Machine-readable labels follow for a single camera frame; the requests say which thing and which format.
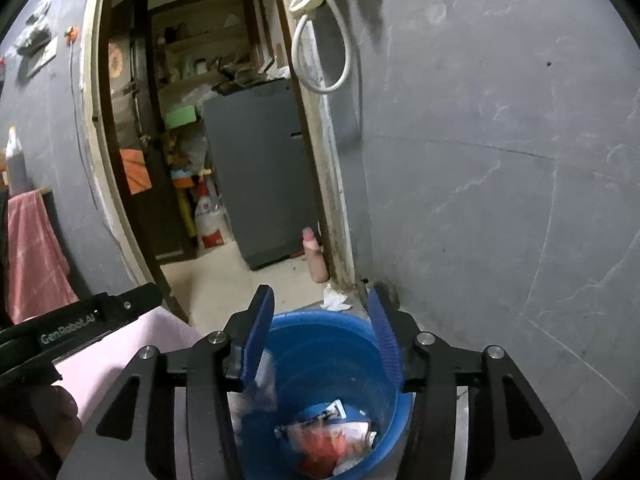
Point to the wooden storage shelf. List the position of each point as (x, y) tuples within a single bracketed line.
[(200, 45)]

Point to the white and red sack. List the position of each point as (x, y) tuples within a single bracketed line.
[(212, 222)]

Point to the white crumpled tissue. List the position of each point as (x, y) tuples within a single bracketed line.
[(334, 300)]

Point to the white wall socket panel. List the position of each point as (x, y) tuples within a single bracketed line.
[(42, 57)]

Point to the cream door frame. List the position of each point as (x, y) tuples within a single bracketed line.
[(97, 85)]

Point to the pink bottle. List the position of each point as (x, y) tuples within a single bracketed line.
[(316, 260)]

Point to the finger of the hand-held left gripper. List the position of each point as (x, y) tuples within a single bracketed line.
[(135, 300)]

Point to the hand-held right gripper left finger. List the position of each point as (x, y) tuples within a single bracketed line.
[(257, 330)]

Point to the person's left hand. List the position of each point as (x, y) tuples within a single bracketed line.
[(67, 420)]

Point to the round orange decoration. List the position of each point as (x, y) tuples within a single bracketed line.
[(116, 60)]

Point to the orange paper sheet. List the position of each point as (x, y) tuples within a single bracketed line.
[(135, 172)]

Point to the pink floral tablecloth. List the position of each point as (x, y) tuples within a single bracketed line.
[(115, 360)]

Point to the red checked cloth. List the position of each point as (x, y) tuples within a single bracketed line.
[(35, 260)]

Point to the grey washing machine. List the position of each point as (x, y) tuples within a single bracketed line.
[(260, 170)]

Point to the blue snack wrapper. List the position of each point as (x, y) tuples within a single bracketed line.
[(332, 410)]

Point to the brown wooden door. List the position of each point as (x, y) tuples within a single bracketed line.
[(150, 210)]

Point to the blue plastic bucket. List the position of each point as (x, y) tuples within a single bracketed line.
[(325, 360)]

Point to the green box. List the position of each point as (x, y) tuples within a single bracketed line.
[(181, 117)]

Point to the black pan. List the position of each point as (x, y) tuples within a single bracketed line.
[(240, 80)]

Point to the orange wall hook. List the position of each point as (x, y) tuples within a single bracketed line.
[(71, 34)]

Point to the hanging filled plastic bag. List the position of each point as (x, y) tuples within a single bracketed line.
[(35, 30)]

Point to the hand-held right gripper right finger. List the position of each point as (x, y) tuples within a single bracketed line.
[(387, 340)]

